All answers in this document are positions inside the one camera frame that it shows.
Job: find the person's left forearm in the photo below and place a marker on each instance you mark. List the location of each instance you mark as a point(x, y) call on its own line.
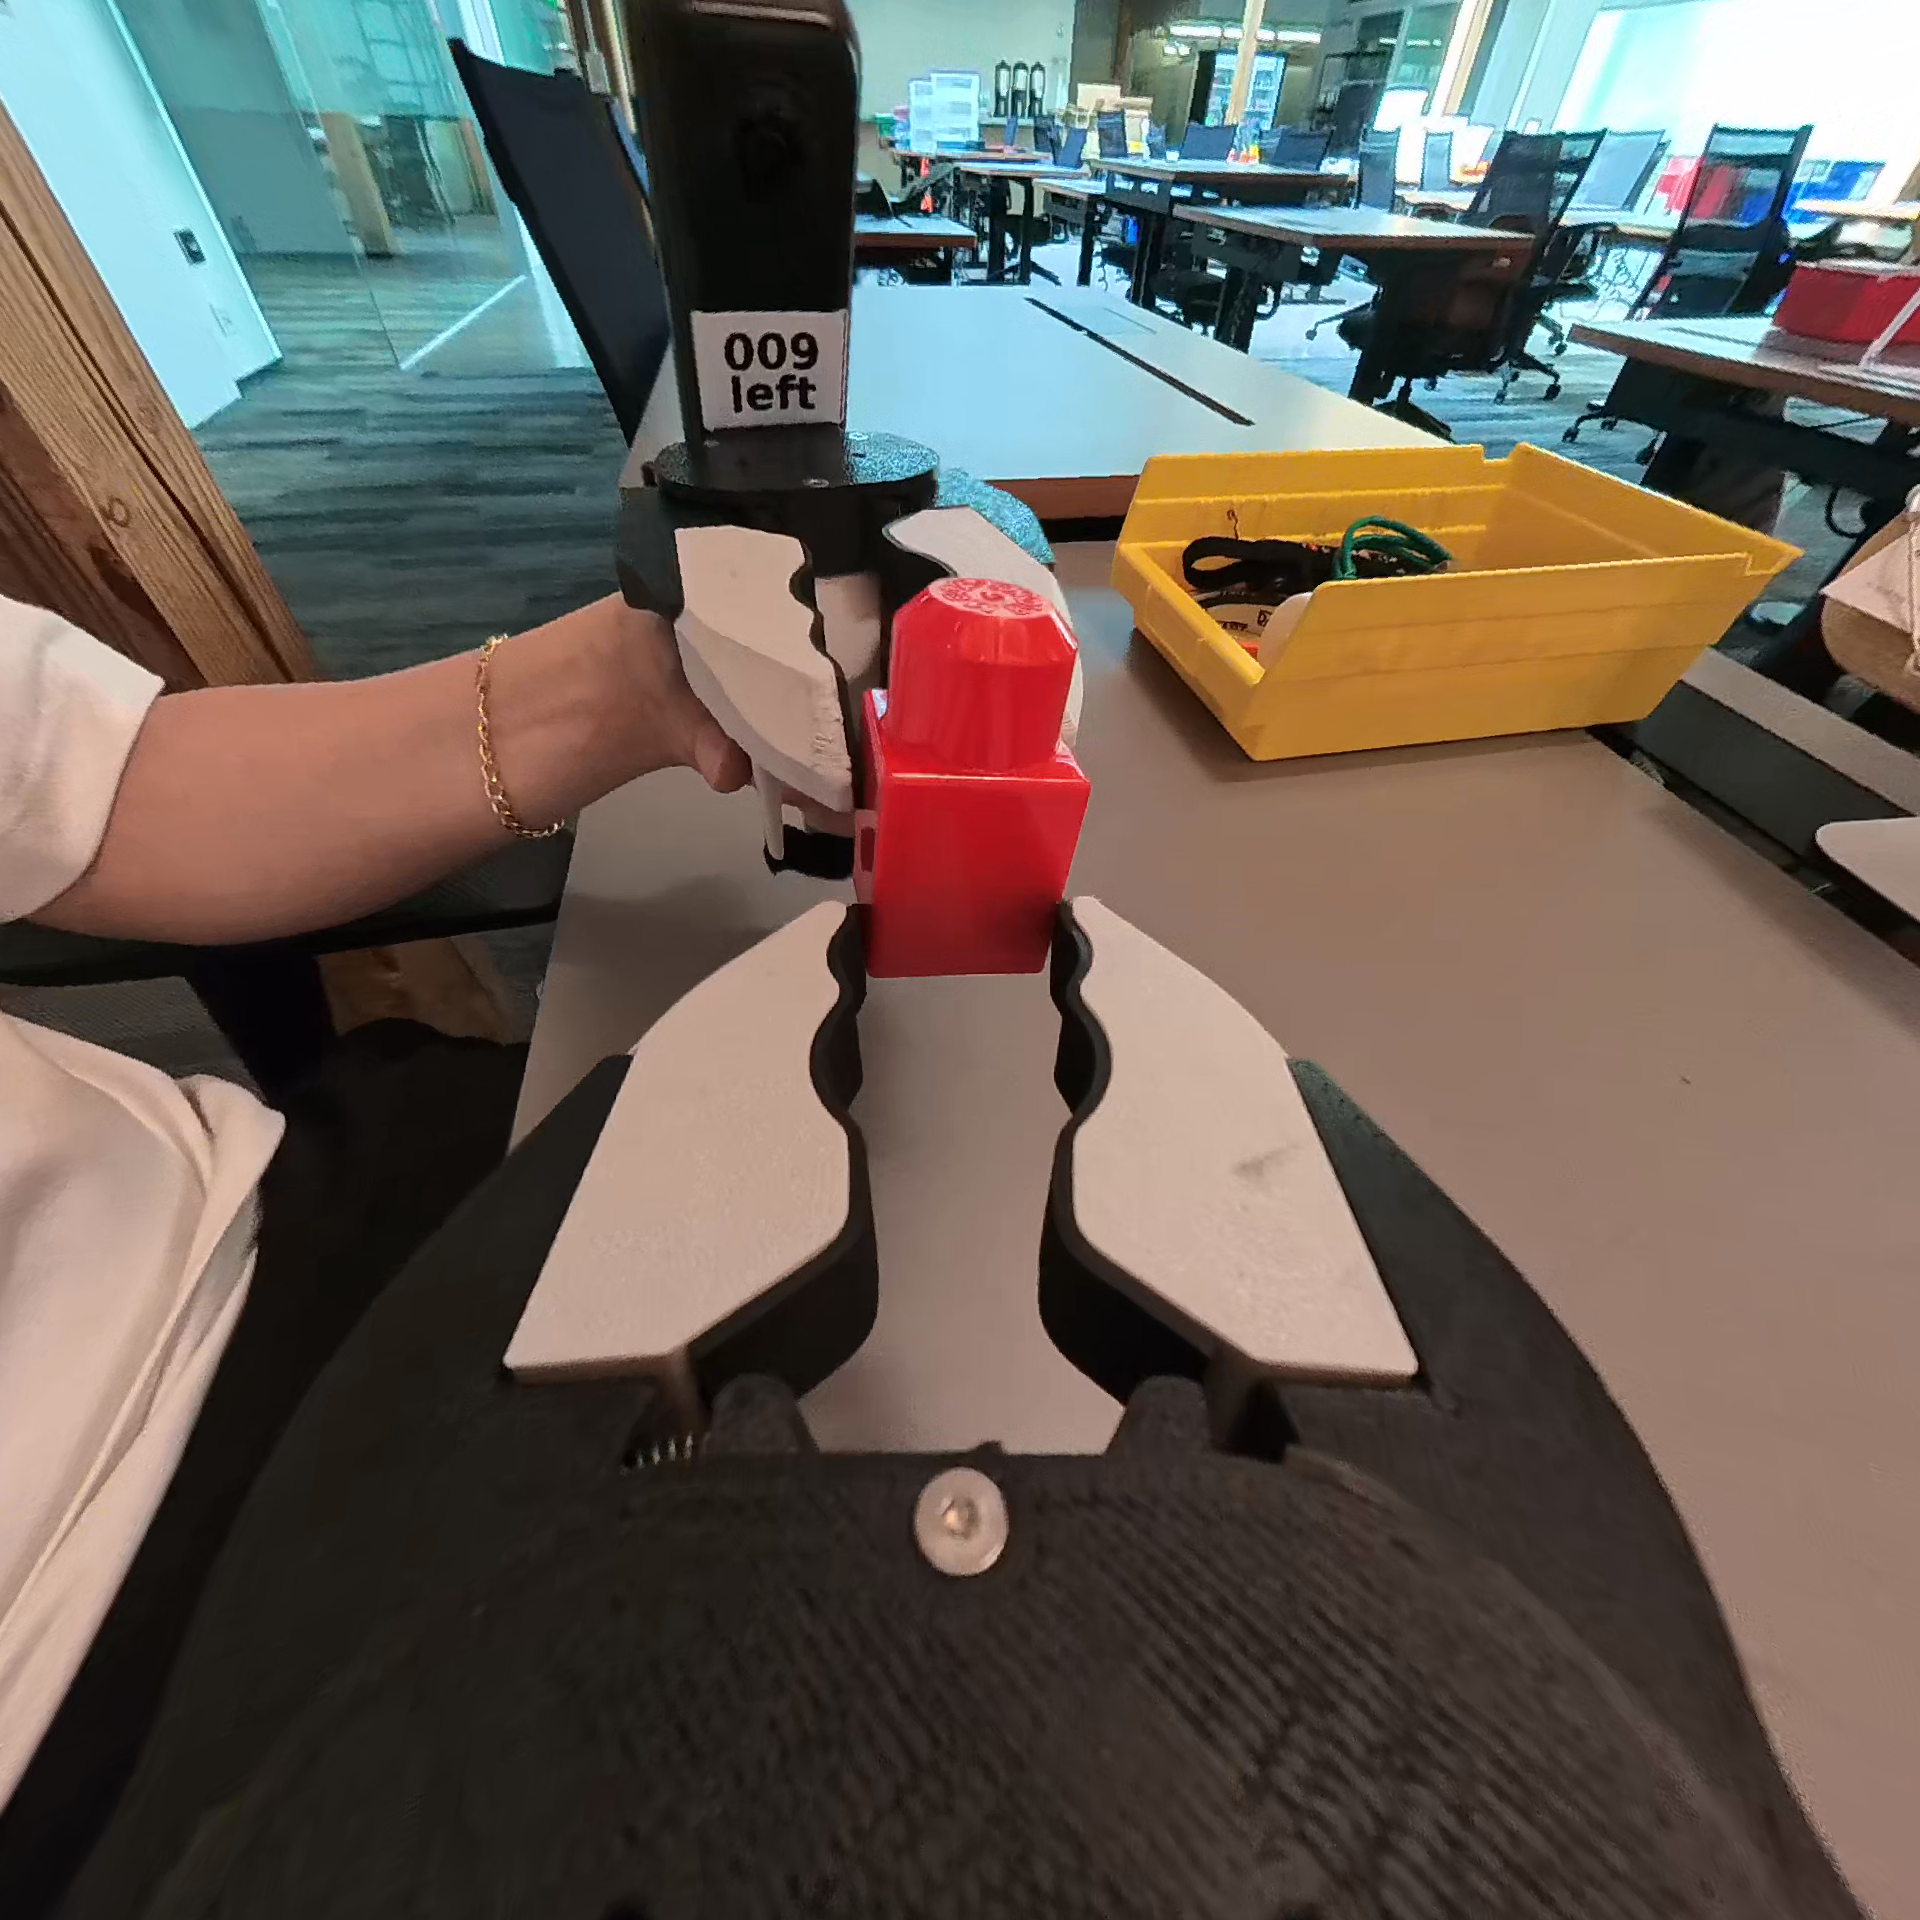
point(301, 797)

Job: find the red plastic block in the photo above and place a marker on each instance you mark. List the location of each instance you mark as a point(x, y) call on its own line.
point(976, 811)

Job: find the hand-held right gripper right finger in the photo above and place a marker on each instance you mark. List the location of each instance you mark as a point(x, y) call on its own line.
point(1230, 1201)

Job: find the black remote control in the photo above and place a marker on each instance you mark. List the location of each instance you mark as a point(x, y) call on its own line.
point(1246, 558)

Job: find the wood-edged work table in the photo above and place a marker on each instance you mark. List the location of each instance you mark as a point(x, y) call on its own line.
point(990, 377)

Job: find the red plastic bin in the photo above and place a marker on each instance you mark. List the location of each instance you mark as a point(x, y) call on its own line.
point(1847, 306)

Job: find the person's left hand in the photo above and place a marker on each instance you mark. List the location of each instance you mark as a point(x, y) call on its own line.
point(647, 721)

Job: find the yellow plastic bin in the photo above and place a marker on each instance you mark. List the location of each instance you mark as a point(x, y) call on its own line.
point(1441, 677)

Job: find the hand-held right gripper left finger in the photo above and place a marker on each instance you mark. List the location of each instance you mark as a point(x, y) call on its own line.
point(690, 1201)

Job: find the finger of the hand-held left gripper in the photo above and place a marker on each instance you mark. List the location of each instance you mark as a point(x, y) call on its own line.
point(736, 646)
point(960, 540)

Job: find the black office chair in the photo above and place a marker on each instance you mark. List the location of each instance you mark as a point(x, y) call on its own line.
point(557, 210)
point(1727, 210)
point(1501, 271)

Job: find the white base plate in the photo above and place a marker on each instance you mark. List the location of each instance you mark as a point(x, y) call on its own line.
point(1885, 870)

